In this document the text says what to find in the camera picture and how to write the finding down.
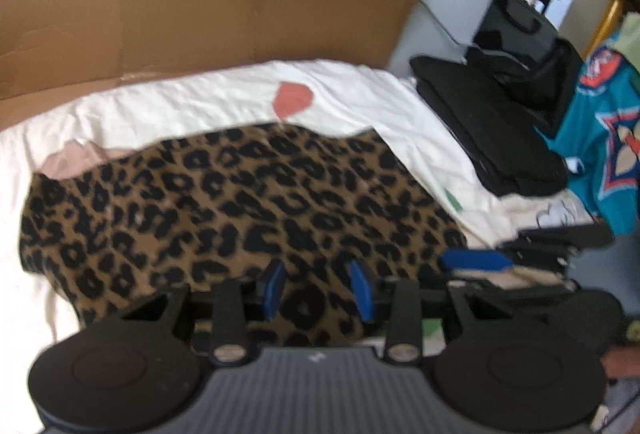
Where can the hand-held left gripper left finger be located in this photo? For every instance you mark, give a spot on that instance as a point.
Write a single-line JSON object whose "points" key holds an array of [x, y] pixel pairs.
{"points": [[272, 291]]}

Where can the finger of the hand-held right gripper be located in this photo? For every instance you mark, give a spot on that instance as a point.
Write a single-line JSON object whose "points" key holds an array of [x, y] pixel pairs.
{"points": [[565, 241], [475, 260]]}

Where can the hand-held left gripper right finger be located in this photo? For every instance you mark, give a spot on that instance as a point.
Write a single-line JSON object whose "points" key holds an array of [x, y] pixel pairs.
{"points": [[362, 291]]}

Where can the leopard print garment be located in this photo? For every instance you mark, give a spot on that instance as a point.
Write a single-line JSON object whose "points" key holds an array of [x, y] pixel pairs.
{"points": [[240, 204]]}

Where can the folded black clothes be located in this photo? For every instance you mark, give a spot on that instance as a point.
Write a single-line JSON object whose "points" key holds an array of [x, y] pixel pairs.
{"points": [[490, 133]]}

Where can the person's right hand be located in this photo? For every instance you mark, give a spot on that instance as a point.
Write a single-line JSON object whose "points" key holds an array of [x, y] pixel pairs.
{"points": [[625, 361]]}

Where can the teal printed jersey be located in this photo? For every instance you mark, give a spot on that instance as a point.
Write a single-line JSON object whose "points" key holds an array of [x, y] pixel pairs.
{"points": [[590, 128]]}

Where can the black crumpled garment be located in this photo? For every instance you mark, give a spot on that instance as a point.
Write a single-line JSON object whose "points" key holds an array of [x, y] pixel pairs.
{"points": [[555, 83]]}

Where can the light green cloth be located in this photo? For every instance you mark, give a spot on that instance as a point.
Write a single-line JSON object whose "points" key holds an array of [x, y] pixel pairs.
{"points": [[629, 38]]}

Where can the white printed blanket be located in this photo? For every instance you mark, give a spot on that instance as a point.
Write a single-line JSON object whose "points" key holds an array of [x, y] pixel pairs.
{"points": [[150, 111]]}

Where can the black fabric bag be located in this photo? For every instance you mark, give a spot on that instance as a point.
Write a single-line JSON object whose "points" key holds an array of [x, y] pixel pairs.
{"points": [[515, 23]]}

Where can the brown cardboard sheet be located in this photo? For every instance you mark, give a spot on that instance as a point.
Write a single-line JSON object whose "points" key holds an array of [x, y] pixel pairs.
{"points": [[175, 13]]}

